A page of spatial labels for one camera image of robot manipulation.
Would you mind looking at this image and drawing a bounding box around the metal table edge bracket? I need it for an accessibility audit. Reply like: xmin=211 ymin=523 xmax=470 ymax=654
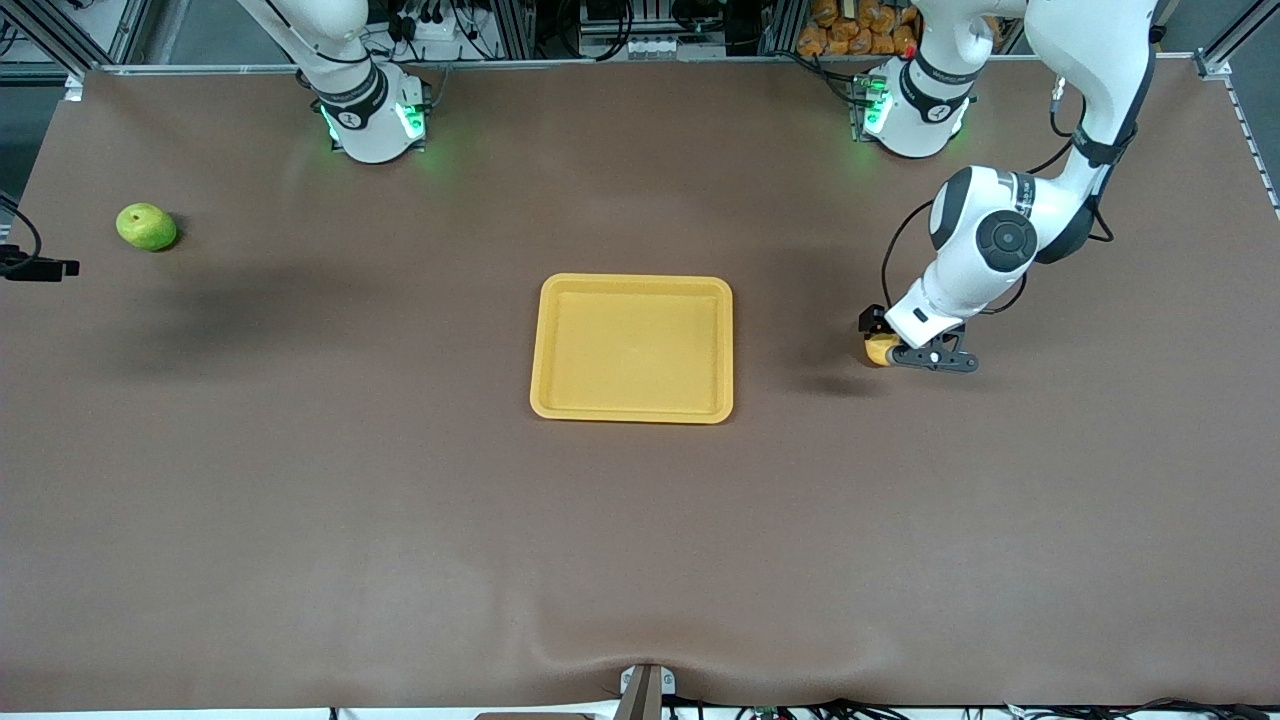
xmin=618 ymin=663 xmax=677 ymax=720

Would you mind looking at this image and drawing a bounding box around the brown table mat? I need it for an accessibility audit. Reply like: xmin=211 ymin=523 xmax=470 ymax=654
xmin=0 ymin=55 xmax=1280 ymax=713

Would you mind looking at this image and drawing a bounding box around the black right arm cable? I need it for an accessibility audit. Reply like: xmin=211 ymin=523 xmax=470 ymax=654
xmin=0 ymin=190 xmax=42 ymax=267

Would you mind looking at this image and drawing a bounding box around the green apple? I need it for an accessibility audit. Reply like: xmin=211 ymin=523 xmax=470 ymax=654
xmin=116 ymin=203 xmax=179 ymax=252

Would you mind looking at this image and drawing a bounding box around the yellow plastic tray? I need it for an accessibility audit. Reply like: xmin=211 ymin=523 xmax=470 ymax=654
xmin=529 ymin=273 xmax=735 ymax=425

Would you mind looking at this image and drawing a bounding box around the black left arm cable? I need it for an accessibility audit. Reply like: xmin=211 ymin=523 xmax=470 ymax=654
xmin=880 ymin=78 xmax=1116 ymax=319

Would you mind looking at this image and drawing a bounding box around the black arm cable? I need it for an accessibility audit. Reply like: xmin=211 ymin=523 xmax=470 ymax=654
xmin=880 ymin=78 xmax=1116 ymax=319
xmin=0 ymin=190 xmax=42 ymax=267

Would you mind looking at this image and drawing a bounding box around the aluminium table edge rail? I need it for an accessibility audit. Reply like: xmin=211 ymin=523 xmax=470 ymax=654
xmin=100 ymin=54 xmax=1061 ymax=77

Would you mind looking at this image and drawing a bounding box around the pile of orange snack bags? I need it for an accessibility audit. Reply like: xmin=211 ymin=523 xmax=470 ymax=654
xmin=797 ymin=0 xmax=921 ymax=58

